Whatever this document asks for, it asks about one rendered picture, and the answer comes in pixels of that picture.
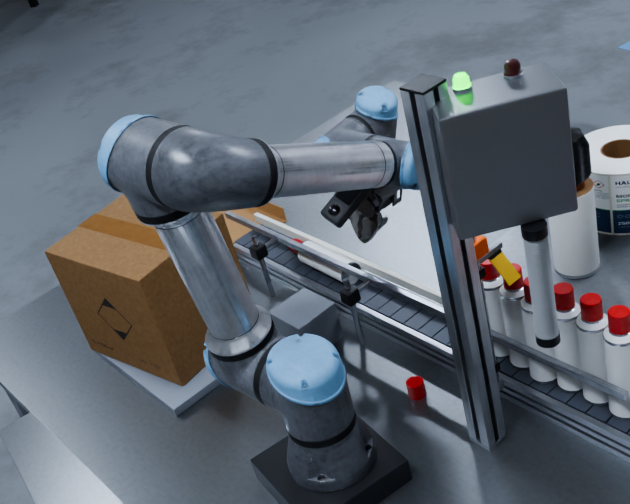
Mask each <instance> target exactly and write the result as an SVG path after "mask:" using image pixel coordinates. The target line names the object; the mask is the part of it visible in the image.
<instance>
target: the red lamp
mask: <svg viewBox="0 0 630 504"><path fill-rule="evenodd" d="M522 76H523V70H522V69H521V64H520V62H519V61H518V60H517V59H515V58H513V59H508V60H506V62H505V64H504V72H503V77H504V79H506V80H515V79H518V78H520V77H522Z"/></svg>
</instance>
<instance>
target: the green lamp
mask: <svg viewBox="0 0 630 504"><path fill-rule="evenodd" d="M452 80H453V86H452V90H453V92H454V93H458V94H460V93H466V92H468V91H470V90H471V89H472V84H471V82H470V80H469V76H468V75H467V74H466V73H465V72H459V73H456V74H455V75H454V77H453V79H452Z"/></svg>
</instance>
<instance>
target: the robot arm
mask: <svg viewBox="0 0 630 504"><path fill-rule="evenodd" d="M354 107H355V110H354V111H353V112H352V113H351V114H349V115H348V116H347V117H346V118H345V119H343V120H342V121H341V122H340V123H338V124H337V125H336V126H334V127H333V128H332V129H331V130H329V131H328V132H327V133H325V134H324V135H321V136H320V137H319V139H318V140H317V141H316V142H315V143H298V144H274V145H268V143H266V142H265V141H263V140H261V139H259V138H238V137H232V136H227V135H223V134H219V133H216V132H212V131H209V130H205V129H202V128H198V127H193V126H189V125H184V124H180V123H176V122H172V121H168V120H164V119H160V118H159V117H157V116H154V115H139V114H135V115H129V116H126V117H123V118H121V119H120V120H118V121H117V122H115V123H114V124H113V125H112V126H111V127H110V128H109V129H108V131H107V132H106V133H105V135H104V137H103V139H102V141H101V146H100V149H99V150H98V158H97V160H98V169H99V172H100V175H101V177H102V179H103V180H104V182H105V183H106V184H107V185H109V186H110V187H111V188H112V189H113V190H115V191H117V192H123V194H124V195H125V196H126V198H127V200H128V201H129V203H130V205H131V207H132V209H133V211H134V212H135V214H136V216H137V218H138V220H139V221H140V222H141V223H143V224H145V225H148V226H154V228H155V229H156V231H157V233H158V235H159V237H160V239H161V241H162V243H163V245H164V246H165V248H166V250H167V252H168V254H169V256H170V258H171V260H172V262H173V263H174V265H175V267H176V269H177V271H178V273H179V275H180V277H181V278H182V280H183V282H184V284H185V286H186V288H187V290H188V292H189V294H190V295H191V297H192V299H193V301H194V303H195V305H196V307H197V309H198V311H199V312H200V314H201V316H202V318H203V320H204V322H205V324H206V326H207V327H208V329H207V331H206V335H205V343H204V345H205V346H206V350H204V351H203V355H204V361H205V365H206V367H207V369H208V371H209V372H210V374H211V375H212V376H213V377H214V378H215V379H217V380H218V381H219V382H220V383H221V384H223V385H224V386H226V387H228V388H231V389H234V390H237V391H239V392H241V393H243V394H245V395H247V396H249V397H250V398H252V399H254V400H256V401H258V402H260V403H262V404H264V405H266V406H268V407H270V408H272V409H274V410H276V411H277V412H279V413H280V414H281V415H282V417H283V419H284V422H285V425H286V428H287V431H288V434H289V435H288V446H287V464H288V467H289V470H290V473H291V476H292V478H293V479H294V480H295V482H296V483H297V484H298V485H300V486H301V487H303V488H305V489H307V490H310V491H313V492H319V493H330V492H337V491H341V490H344V489H346V488H349V487H351V486H353V485H355V484H356V483H358V482H359V481H361V480H362V479H363V478H364V477H365V476H366V475H367V474H368V473H369V472H370V470H371V469H372V467H373V465H374V463H375V460H376V446H375V442H374V439H373V436H372V434H371V432H370V430H369V429H368V428H367V426H366V425H365V424H364V423H363V422H362V420H361V419H360V418H359V417H358V415H357V414H356V412H355V408H354V405H353V401H352V397H351V393H350V390H349V386H348V382H347V379H346V370H345V366H344V364H343V361H342V360H341V358H340V356H339V353H338V351H337V349H336V348H335V347H334V345H333V344H332V343H331V342H329V341H328V340H326V339H325V338H323V337H320V336H318V335H314V334H303V336H301V337H300V336H299V335H298V334H295V335H291V336H288V337H285V336H283V335H281V334H280V333H279V332H278V330H277V329H276V326H275V324H274V322H273V320H272V318H271V316H270V314H269V312H268V311H267V310H266V309H265V308H264V307H262V306H259V305H255V304H254V302H253V300H252V297H251V295H250V293H249V291H248V289H247V287H246V285H245V283H244V281H243V278H242V276H241V274H240V272H239V270H238V268H237V266H236V264H235V262H234V259H233V257H232V255H231V253H230V251H229V249H228V247H227V245H226V243H225V241H224V238H223V236H222V234H221V232H220V230H219V228H218V226H217V224H216V222H215V219H214V217H213V215H212V213H211V212H219V211H229V210H237V209H246V208H254V207H261V206H264V205H266V204H268V203H269V202H270V201H271V200H272V199H273V198H280V197H290V196H300V195H310V194H320V193H330V192H336V193H335V194H334V195H333V197H332V198H331V199H330V200H329V201H328V203H327V204H326V205H325V206H324V208H323V209H322V210H321V215H322V216H323V217H324V218H325V219H326V220H328V221H329V222H331V223H332V224H333V225H335V226H336V227H338V228H341V227H342V226H343V225H344V224H345V222H346V221H347V220H348V219H349V220H350V222H351V225H352V227H353V229H354V231H355V233H356V235H357V237H358V239H359V240H360V241H361V242H363V243H364V244H365V243H368V242H369V241H370V240H372V239H373V237H374V236H375V235H376V232H378V231H379V230H380V229H381V228H382V227H383V226H384V225H385V224H386V223H387V221H388V217H387V216H384V217H382V214H381V212H380V211H381V210H382V209H385V208H386V207H387V206H389V205H390V204H391V203H392V202H393V204H392V206H393V207H394V206H395V205H396V204H398V203H399V202H401V201H402V191H403V189H405V190H406V189H411V190H420V189H419V184H418V179H417V174H416V169H415V164H414V159H413V154H412V149H411V144H410V142H409V141H404V140H400V139H396V128H397V118H398V116H399V113H398V99H397V96H396V95H395V93H394V92H393V91H392V90H390V89H387V88H386V87H383V86H369V87H366V88H363V89H362V90H361V91H359V93H358V94H357V96H356V102H355V103H354ZM398 190H400V197H399V198H397V191H398Z"/></svg>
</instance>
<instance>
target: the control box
mask: <svg viewBox="0 0 630 504"><path fill-rule="evenodd" d="M521 69H522V70H523V76H522V77H520V78H518V79H515V80H506V79H504V77H503V73H500V74H496V75H492V76H488V77H485V78H481V79H477V80H473V81H470V82H471V84H472V89H471V90H470V91H468V92H466V93H460V94H458V93H454V92H453V90H452V86H451V87H447V88H448V94H449V96H448V97H446V98H445V99H443V100H441V101H437V100H435V105H434V106H433V107H432V110H431V112H432V117H433V122H434V128H435V133H436V139H437V144H438V150H439V155H440V161H441V166H442V172H443V177H444V183H445V188H446V194H447V199H448V205H449V210H450V216H451V221H452V225H453V227H454V229H455V231H456V234H457V236H458V238H459V239H460V240H464V239H468V238H472V237H476V236H480V235H484V234H487V233H491V232H495V231H499V230H503V229H507V228H511V227H515V226H519V225H522V224H526V223H530V222H534V221H538V220H542V219H546V218H550V217H553V216H557V215H561V214H565V213H569V212H573V211H576V210H577V209H578V201H577V190H576V180H575V169H574V158H573V147H572V136H571V126H570V115H569V104H568V93H567V87H566V86H565V85H564V84H563V83H562V81H561V80H560V79H559V78H558V77H557V76H556V75H555V73H554V72H553V71H552V70H551V69H550V68H549V67H548V66H547V64H546V63H544V62H541V63H538V64H534V65H530V66H526V67H522V68H521Z"/></svg>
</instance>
